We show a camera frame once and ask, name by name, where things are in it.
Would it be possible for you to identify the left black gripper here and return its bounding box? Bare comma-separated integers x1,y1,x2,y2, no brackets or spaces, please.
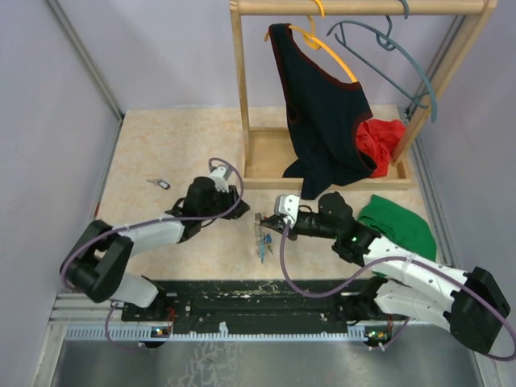
200,182,251,221

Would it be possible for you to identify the metal disc with keyrings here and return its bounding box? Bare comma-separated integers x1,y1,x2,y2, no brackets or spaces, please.
254,212,269,261

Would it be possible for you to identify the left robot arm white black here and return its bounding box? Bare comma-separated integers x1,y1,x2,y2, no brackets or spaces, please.
60,177,250,320

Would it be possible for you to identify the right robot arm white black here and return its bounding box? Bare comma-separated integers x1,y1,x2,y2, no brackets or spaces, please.
260,192,515,360

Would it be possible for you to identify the key with black tag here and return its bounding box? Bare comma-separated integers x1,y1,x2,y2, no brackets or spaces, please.
147,178,170,190

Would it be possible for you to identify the wooden clothes rack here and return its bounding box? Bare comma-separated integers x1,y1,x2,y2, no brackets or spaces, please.
230,0,497,190

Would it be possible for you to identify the navy tank top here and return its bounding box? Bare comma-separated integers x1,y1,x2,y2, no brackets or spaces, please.
268,23,377,200

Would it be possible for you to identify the green cloth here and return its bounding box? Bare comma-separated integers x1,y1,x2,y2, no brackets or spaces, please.
358,194,437,262

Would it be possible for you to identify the red cloth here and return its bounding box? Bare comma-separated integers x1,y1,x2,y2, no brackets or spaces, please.
356,119,406,178

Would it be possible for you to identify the yellow clothes hanger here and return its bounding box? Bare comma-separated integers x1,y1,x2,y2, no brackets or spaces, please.
289,15,358,82

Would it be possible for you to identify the grey-blue clothes hanger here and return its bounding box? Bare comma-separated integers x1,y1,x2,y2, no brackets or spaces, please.
325,15,439,123

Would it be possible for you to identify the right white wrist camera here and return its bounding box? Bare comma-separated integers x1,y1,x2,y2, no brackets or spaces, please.
274,194,301,226

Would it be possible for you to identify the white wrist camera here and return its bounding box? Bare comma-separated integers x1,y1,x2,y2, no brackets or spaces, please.
274,194,301,226
208,164,232,193

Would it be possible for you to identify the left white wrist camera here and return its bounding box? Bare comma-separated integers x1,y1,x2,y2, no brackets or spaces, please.
208,164,232,193

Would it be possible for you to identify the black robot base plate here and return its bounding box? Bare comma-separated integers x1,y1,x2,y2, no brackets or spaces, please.
122,278,388,334

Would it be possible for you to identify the right aluminium frame rail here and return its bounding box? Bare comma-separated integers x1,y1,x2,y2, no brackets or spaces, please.
410,15,465,267

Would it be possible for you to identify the aluminium frame rail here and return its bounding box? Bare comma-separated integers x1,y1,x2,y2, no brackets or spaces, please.
410,15,465,267
44,0,124,122

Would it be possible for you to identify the grey slotted cable duct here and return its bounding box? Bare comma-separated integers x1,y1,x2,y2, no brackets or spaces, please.
64,320,408,343

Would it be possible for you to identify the left aluminium frame rail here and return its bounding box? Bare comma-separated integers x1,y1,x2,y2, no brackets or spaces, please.
44,0,124,122

